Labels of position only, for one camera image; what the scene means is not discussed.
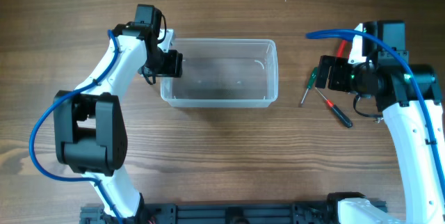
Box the red handled wire stripper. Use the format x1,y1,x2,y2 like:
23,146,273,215
336,40,348,58

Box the green handled screwdriver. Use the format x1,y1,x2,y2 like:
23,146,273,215
300,67,318,106

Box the red black handled screwdriver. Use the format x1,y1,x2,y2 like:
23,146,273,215
315,88,353,128

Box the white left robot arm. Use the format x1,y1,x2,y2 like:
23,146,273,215
51,4,183,223

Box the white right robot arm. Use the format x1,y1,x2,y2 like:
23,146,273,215
306,20,444,223

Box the clear plastic container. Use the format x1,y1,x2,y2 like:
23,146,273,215
160,38,279,108

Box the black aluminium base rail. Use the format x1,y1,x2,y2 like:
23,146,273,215
79,200,389,224

